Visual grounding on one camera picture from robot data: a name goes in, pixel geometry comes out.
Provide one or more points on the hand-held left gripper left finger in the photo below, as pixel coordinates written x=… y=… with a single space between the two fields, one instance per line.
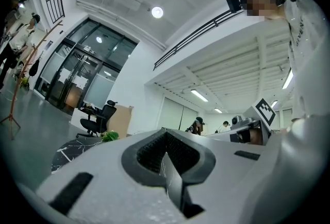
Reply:
x=108 y=174

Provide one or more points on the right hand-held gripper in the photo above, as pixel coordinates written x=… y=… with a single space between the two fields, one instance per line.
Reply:
x=265 y=112

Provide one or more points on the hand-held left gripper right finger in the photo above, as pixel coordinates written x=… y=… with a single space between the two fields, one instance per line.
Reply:
x=227 y=179

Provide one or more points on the green leafy plant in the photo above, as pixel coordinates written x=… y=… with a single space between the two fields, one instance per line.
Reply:
x=109 y=136

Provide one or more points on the ceiling tube light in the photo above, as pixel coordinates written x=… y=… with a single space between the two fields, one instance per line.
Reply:
x=287 y=78
x=199 y=95
x=218 y=110

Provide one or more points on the black marble round table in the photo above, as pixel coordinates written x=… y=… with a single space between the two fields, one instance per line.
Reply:
x=74 y=151

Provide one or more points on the large brown cardboard sheet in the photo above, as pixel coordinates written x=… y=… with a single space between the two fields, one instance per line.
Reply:
x=123 y=120

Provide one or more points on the black office chair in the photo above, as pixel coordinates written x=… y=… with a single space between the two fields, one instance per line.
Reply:
x=101 y=117

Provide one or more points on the person's white shirt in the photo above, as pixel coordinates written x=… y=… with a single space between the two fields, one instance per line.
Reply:
x=309 y=50

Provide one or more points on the long black mezzanine railing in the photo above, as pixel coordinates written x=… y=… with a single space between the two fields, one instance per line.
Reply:
x=190 y=35

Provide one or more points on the black framed glass door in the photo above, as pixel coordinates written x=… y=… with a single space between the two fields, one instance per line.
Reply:
x=77 y=71

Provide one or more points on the person's head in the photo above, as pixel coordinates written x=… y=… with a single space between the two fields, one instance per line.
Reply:
x=260 y=1

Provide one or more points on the wooden coat rack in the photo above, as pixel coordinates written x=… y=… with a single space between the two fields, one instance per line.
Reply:
x=25 y=68

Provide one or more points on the round ceiling light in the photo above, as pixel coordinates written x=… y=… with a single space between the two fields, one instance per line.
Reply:
x=157 y=11

